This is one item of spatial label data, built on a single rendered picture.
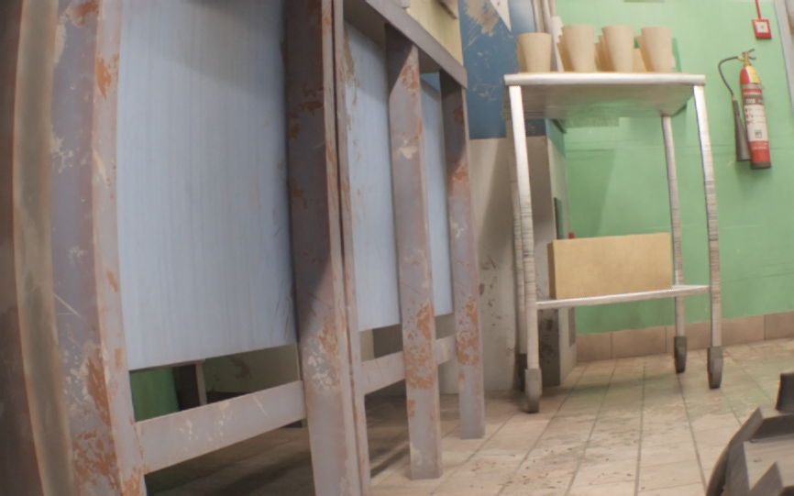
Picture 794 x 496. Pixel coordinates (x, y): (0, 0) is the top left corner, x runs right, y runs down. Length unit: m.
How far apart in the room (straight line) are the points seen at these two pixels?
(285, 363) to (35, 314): 2.87
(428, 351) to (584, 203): 2.83
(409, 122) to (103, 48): 1.36
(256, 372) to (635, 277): 1.07
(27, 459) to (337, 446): 1.27
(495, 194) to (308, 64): 2.46
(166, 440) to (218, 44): 0.49
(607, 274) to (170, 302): 2.27
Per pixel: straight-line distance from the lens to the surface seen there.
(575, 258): 3.34
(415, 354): 2.22
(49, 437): 0.36
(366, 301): 1.99
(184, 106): 1.25
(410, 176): 2.22
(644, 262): 3.36
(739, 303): 4.99
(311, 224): 1.59
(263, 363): 3.24
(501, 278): 4.02
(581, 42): 3.36
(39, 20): 0.37
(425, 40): 2.37
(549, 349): 4.01
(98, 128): 0.91
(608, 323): 4.97
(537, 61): 3.47
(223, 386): 3.28
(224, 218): 1.36
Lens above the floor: 0.37
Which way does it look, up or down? 2 degrees up
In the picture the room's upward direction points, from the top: 3 degrees counter-clockwise
